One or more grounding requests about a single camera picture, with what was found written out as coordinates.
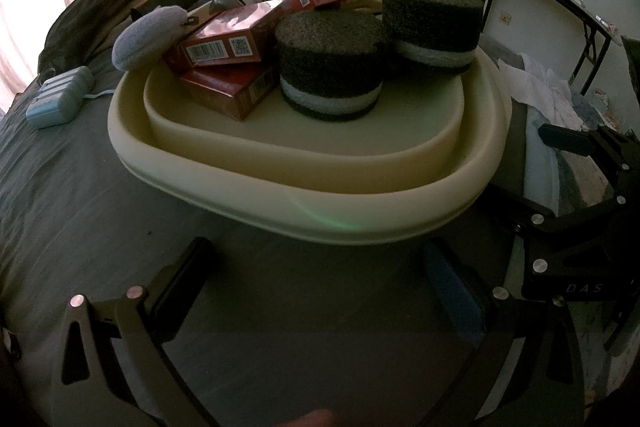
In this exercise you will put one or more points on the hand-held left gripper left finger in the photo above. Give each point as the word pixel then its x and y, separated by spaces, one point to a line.
pixel 182 282

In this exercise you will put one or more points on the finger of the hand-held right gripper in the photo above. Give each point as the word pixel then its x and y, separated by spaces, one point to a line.
pixel 565 137
pixel 537 221

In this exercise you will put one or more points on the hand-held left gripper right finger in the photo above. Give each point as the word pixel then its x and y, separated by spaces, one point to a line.
pixel 452 292

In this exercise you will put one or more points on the cream plastic basin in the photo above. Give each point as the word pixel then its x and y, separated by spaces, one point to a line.
pixel 300 157

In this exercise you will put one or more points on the black foam cylinder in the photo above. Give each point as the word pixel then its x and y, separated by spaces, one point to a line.
pixel 430 17
pixel 325 57

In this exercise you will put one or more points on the large red cardboard box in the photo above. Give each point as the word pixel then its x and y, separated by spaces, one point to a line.
pixel 220 92

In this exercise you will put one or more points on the grey oval pouch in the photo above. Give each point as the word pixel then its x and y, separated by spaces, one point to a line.
pixel 145 37

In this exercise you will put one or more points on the shiny red cardboard box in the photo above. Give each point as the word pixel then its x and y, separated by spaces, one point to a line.
pixel 225 27

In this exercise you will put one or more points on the person's left hand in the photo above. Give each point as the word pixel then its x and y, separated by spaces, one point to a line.
pixel 307 419

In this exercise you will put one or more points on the patchwork blanket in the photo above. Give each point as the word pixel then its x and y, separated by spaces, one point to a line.
pixel 542 172

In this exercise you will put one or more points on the white crumpled cloth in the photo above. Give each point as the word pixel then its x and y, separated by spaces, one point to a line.
pixel 540 87

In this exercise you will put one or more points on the pale blue plastic device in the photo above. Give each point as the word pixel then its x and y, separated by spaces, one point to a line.
pixel 57 99

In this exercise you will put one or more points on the dark green bag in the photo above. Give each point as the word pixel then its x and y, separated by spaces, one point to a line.
pixel 85 27

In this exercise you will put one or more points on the wall outlet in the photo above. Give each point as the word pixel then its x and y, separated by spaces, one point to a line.
pixel 505 19

